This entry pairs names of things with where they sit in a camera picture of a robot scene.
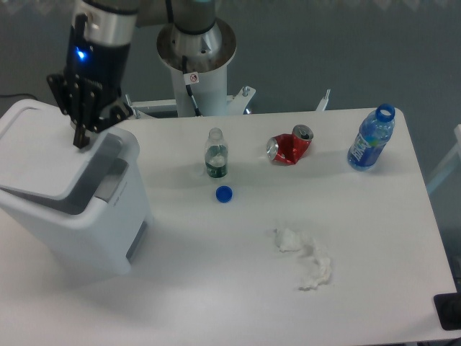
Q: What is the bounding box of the crushed red soda can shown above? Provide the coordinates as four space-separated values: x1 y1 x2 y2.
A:
267 124 314 165

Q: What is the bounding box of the white trash can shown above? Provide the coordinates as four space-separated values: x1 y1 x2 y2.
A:
1 99 153 275

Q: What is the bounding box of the black pedestal cable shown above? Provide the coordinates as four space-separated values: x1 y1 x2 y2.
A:
182 56 202 117

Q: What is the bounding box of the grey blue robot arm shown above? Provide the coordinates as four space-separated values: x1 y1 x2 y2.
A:
47 1 221 149

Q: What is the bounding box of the black device at edge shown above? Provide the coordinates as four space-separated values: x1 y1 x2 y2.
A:
434 293 460 331

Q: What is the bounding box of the white bottle cap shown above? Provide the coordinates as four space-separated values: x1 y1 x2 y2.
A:
192 165 206 177

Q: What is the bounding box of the blue bottle cap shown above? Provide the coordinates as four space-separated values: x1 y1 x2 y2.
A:
215 185 233 203

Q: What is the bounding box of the clear green label bottle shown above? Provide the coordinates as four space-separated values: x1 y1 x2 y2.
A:
205 128 228 179

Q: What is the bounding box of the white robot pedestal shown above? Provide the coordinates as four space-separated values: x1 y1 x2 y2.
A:
124 18 256 118

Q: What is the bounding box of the blue plastic bottle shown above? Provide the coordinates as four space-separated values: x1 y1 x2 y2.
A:
347 103 395 172

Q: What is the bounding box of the crumpled white tissue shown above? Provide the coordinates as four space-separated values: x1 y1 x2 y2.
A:
269 226 333 291

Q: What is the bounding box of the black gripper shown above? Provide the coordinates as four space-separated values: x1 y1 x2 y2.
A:
46 39 133 148

